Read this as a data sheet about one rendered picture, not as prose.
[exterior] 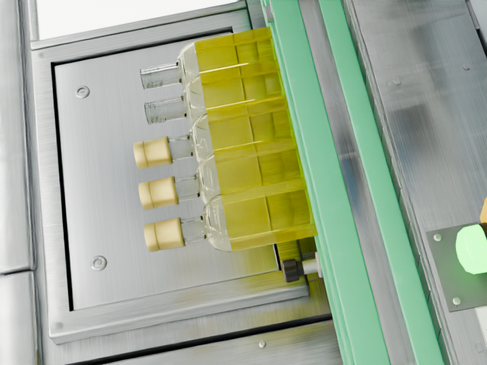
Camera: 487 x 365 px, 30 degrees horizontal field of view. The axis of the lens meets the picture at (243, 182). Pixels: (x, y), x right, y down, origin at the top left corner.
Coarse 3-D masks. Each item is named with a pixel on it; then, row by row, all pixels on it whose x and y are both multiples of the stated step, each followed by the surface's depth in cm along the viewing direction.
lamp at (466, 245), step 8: (480, 224) 82; (464, 232) 82; (472, 232) 81; (480, 232) 81; (464, 240) 81; (472, 240) 81; (480, 240) 81; (464, 248) 81; (472, 248) 81; (480, 248) 80; (464, 256) 81; (472, 256) 81; (480, 256) 81; (464, 264) 82; (472, 264) 81; (480, 264) 81; (472, 272) 82; (480, 272) 82
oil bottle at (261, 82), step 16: (256, 64) 115; (272, 64) 114; (192, 80) 114; (208, 80) 114; (224, 80) 114; (240, 80) 114; (256, 80) 113; (272, 80) 113; (192, 96) 113; (208, 96) 113; (224, 96) 113; (240, 96) 112; (256, 96) 112; (272, 96) 112; (192, 112) 113; (208, 112) 113
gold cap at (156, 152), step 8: (136, 144) 112; (144, 144) 112; (152, 144) 112; (160, 144) 112; (168, 144) 112; (136, 152) 112; (144, 152) 112; (152, 152) 112; (160, 152) 112; (168, 152) 112; (136, 160) 112; (144, 160) 112; (152, 160) 112; (160, 160) 112; (168, 160) 112; (144, 168) 113
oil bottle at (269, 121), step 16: (224, 112) 112; (240, 112) 112; (256, 112) 111; (272, 112) 111; (288, 112) 111; (192, 128) 112; (208, 128) 111; (224, 128) 111; (240, 128) 110; (256, 128) 110; (272, 128) 110; (288, 128) 110; (192, 144) 111; (208, 144) 110; (224, 144) 110; (240, 144) 110; (256, 144) 110
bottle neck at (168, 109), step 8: (144, 104) 115; (152, 104) 115; (160, 104) 115; (168, 104) 115; (176, 104) 115; (152, 112) 115; (160, 112) 115; (168, 112) 115; (176, 112) 115; (152, 120) 115; (160, 120) 115; (168, 120) 116
